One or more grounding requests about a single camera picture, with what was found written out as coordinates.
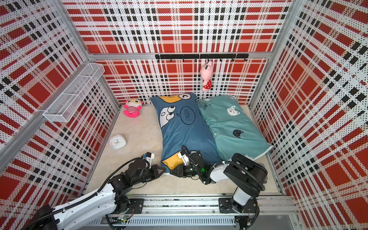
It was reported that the blue cartoon print pillow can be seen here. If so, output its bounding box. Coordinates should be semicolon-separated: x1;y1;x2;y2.
150;93;221;172

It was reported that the white wire mesh basket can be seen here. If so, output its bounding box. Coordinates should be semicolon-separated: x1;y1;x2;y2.
43;63;104;123

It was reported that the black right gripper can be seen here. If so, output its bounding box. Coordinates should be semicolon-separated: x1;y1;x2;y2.
169;163;201;179

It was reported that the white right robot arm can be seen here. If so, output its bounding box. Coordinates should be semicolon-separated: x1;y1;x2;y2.
170;152;268;213

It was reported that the teal cat print pillow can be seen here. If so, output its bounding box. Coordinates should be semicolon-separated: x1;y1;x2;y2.
196;95;273;161

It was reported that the pink hanging plush doll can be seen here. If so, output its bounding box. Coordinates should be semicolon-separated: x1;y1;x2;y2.
200;60;213;92

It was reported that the white square alarm clock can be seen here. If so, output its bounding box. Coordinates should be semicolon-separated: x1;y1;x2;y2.
109;134;127;150

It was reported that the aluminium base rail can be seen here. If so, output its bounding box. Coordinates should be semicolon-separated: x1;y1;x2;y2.
60;195;300;230

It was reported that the pink striped plush toy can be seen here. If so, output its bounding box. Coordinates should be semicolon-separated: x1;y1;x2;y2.
124;99;142;118

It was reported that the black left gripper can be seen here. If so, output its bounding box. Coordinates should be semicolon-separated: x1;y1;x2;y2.
132;164;166;185

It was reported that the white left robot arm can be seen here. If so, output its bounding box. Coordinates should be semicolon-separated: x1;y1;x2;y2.
23;157;166;230

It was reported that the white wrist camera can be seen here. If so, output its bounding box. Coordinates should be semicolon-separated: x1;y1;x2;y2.
178;151;190;166
142;152;155;168

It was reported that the black wall hook rail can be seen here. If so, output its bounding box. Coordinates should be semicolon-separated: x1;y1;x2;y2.
155;53;249;61

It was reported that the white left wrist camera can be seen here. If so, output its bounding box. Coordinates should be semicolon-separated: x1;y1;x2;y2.
142;152;155;168

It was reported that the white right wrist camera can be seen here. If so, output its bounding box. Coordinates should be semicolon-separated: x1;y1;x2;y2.
178;151;190;166

